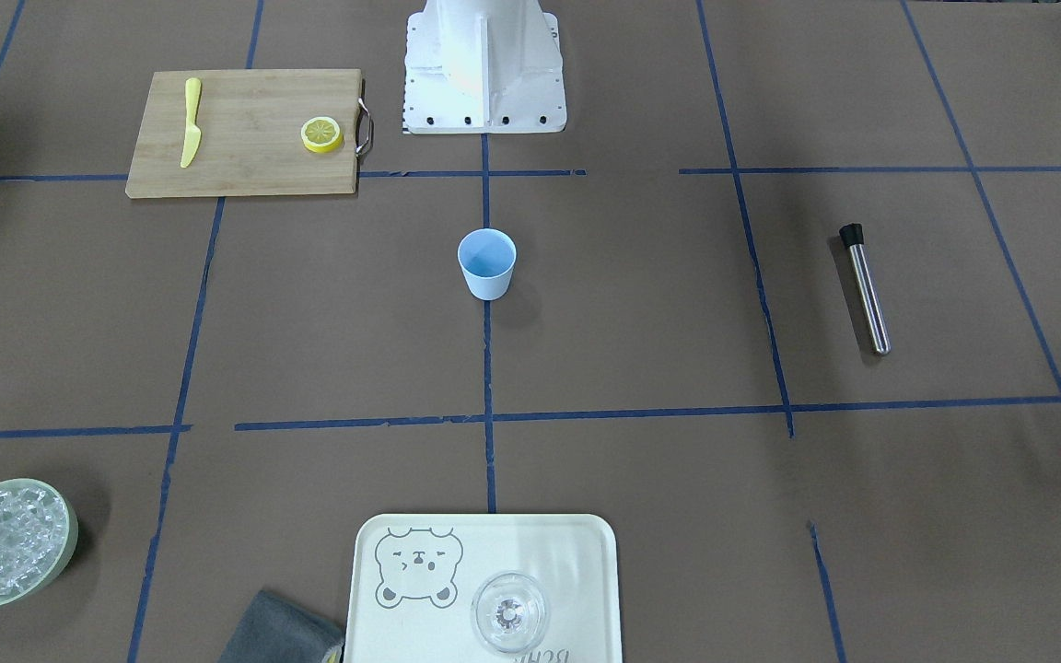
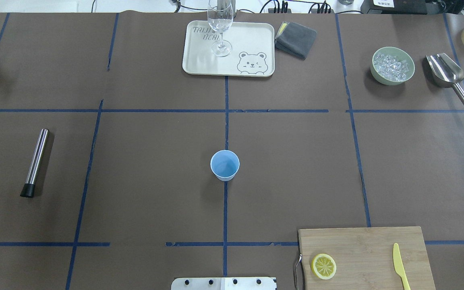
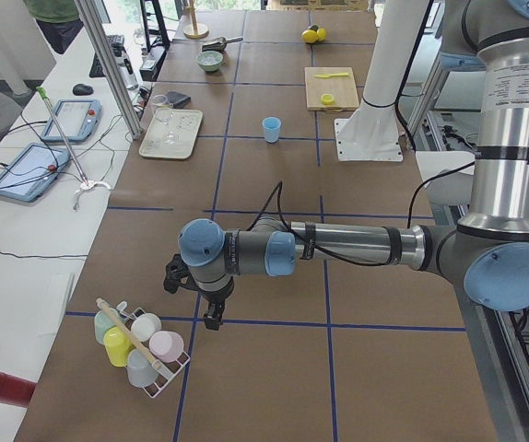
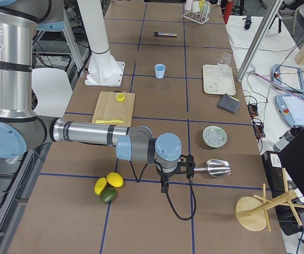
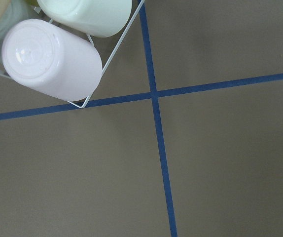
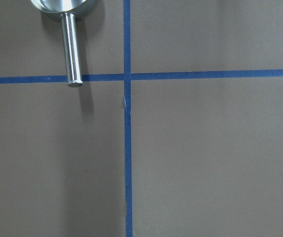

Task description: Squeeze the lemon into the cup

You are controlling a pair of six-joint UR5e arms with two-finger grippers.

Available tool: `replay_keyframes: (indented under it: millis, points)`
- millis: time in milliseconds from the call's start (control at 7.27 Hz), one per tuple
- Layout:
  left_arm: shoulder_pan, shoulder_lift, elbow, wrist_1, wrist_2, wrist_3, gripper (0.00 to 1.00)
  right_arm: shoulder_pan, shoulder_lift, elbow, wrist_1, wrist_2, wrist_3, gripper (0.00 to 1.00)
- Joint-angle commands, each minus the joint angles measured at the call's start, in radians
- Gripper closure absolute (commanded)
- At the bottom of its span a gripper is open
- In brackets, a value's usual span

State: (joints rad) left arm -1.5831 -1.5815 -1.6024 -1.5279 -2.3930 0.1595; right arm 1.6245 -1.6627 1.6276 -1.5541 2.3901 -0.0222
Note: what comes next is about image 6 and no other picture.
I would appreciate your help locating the steel ice scoop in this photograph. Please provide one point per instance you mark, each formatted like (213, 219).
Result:
(67, 12)

